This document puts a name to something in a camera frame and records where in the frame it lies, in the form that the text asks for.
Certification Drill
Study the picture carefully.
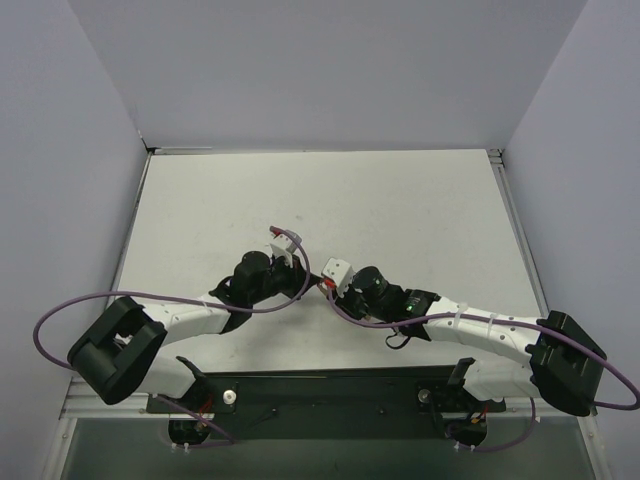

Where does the aluminium table edge rail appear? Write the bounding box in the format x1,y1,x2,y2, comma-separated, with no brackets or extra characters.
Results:
487,148,599,416

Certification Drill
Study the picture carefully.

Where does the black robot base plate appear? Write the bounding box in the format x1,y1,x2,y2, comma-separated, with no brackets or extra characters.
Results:
146,366,506,444

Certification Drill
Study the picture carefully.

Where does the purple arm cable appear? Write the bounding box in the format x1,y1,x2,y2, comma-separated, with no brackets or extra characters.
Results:
324,279,640,411
32,226,312,371

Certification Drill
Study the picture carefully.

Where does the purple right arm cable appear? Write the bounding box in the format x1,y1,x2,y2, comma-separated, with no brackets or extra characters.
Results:
324,279,640,411

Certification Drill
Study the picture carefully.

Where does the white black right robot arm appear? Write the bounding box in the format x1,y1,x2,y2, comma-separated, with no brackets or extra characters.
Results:
323,260,606,417

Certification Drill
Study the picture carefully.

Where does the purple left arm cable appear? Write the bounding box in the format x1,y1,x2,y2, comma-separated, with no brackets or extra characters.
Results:
32,226,312,371

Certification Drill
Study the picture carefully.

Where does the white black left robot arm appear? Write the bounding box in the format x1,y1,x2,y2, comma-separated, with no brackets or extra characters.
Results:
67,251,321,412

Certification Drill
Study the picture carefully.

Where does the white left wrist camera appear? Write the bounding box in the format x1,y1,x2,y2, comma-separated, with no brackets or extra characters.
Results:
269,230,301,268

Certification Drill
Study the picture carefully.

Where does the brown paper box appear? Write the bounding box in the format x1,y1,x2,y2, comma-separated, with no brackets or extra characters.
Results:
313,279,328,297

